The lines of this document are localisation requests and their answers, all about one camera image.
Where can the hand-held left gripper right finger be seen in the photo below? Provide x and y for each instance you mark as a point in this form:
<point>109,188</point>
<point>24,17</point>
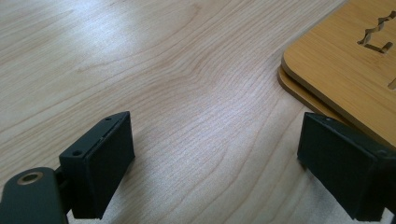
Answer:
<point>348,168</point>

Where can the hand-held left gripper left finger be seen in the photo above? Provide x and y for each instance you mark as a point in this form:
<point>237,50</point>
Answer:
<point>96,168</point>

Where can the bamboo board with cut-outs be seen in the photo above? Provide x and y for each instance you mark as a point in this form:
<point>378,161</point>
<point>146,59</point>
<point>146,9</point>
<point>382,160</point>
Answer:
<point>327,56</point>
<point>299,90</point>

